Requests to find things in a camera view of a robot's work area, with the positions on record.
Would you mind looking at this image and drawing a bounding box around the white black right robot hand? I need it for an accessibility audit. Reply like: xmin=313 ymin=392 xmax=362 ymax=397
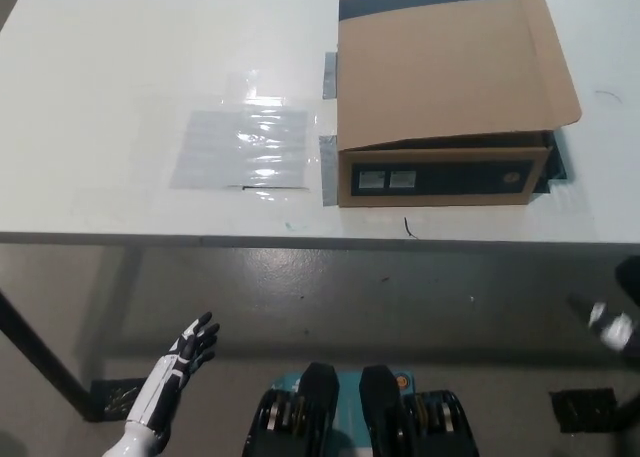
xmin=565 ymin=290 xmax=640 ymax=361

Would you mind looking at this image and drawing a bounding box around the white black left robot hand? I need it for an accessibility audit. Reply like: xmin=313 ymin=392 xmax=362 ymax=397
xmin=124 ymin=311 xmax=222 ymax=436

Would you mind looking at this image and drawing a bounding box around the brown cardboard storage box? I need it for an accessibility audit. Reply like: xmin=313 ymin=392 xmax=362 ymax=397
xmin=335 ymin=0 xmax=584 ymax=209

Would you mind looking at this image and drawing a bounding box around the black floor tape patch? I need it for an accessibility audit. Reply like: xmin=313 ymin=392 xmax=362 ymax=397
xmin=88 ymin=376 xmax=151 ymax=423
xmin=548 ymin=387 xmax=621 ymax=434

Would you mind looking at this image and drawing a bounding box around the black slanted table leg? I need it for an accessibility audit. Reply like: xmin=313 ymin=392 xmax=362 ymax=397
xmin=0 ymin=289 xmax=104 ymax=423

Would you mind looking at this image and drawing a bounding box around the clear plastic sheet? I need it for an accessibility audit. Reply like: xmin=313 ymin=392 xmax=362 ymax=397
xmin=167 ymin=69 xmax=324 ymax=203

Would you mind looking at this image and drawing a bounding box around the short grey tape strip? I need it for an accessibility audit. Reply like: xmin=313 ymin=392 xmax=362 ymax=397
xmin=323 ymin=51 xmax=341 ymax=100

